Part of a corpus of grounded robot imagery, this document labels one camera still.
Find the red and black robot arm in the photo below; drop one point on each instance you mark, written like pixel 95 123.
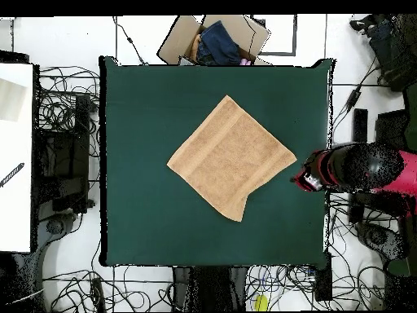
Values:
pixel 368 166

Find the dark green fabric sheet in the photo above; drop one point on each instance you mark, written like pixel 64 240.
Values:
pixel 412 114

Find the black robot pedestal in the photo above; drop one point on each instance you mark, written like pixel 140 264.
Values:
pixel 208 287

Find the orange cloth item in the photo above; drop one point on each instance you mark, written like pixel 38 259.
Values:
pixel 195 47

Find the tan terry towel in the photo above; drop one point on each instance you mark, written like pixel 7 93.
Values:
pixel 228 156

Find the beige cardboard piece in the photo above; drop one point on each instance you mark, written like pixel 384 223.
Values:
pixel 11 101

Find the yellow green oval object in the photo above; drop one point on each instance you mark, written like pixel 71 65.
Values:
pixel 261 303

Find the dark blue jeans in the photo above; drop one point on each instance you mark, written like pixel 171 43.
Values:
pixel 218 45

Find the pink cloth item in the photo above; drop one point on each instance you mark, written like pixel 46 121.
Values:
pixel 246 62

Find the black metal frame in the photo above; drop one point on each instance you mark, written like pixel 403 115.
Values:
pixel 391 127

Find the person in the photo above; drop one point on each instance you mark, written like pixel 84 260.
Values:
pixel 394 49

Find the white desk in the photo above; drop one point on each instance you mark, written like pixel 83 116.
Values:
pixel 16 212

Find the brown cardboard box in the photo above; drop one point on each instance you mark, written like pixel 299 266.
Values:
pixel 176 42

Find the dark green table cloth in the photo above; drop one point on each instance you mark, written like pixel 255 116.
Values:
pixel 146 114

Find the black metal stand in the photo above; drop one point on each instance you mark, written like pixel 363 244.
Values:
pixel 81 130

